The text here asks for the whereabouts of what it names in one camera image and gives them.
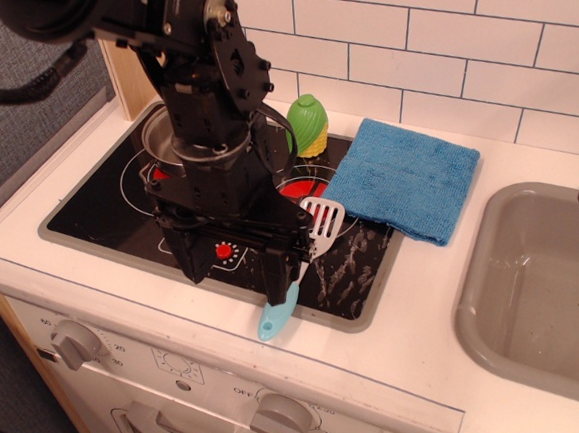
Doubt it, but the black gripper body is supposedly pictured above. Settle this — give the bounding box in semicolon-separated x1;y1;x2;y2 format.
146;111;312;252

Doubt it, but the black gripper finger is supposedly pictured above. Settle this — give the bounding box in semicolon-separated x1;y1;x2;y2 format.
257;239;310;306
161;224;217;284

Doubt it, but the green yellow toy corn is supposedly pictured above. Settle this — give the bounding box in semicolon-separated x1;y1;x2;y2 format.
286;94;329;158

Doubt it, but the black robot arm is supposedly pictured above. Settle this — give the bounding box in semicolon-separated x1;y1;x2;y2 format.
0;0;311;305

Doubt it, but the stainless steel pot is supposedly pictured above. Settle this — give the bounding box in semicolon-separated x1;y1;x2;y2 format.
141;107;185;177

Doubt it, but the black toy stovetop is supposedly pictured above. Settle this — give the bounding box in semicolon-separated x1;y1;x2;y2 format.
39;104;404;333

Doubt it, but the wooden side panel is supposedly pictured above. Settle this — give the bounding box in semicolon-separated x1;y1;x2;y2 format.
98;40;161;121

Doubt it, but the grey left oven knob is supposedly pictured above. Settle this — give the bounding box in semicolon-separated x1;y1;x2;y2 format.
50;320;102;371

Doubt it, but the grey oven knob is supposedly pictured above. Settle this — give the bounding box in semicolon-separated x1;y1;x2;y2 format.
50;320;102;371
250;393;314;433

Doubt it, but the blue folded cloth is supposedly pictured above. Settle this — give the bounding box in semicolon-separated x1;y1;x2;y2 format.
323;118;481;247

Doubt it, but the grey right oven knob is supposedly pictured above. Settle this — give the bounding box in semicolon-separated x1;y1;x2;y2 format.
250;393;314;433

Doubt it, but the grey sink basin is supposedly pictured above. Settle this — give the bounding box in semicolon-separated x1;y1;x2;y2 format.
455;182;579;401

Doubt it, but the white spatula blue handle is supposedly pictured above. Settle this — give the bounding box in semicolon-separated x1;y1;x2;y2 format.
257;196;346;341

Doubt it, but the black sleeved cable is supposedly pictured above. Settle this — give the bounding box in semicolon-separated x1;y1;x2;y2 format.
0;40;93;106

